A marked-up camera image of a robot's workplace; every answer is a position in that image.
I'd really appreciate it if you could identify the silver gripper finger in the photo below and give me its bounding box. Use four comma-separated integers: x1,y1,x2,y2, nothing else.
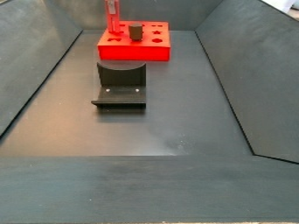
107,0,117,14

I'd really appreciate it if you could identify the red double-square block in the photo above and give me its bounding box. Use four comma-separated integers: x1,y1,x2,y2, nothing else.
105,0,120,33

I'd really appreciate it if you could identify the red shape-sorting board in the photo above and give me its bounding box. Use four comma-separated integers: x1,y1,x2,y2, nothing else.
97,21,171,61

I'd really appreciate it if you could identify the dark brown rounded peg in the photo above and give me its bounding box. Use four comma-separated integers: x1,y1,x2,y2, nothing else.
128,23,143,41

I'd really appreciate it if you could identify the black curved holder stand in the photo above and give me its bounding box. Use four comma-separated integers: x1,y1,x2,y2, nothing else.
91,61,145,108

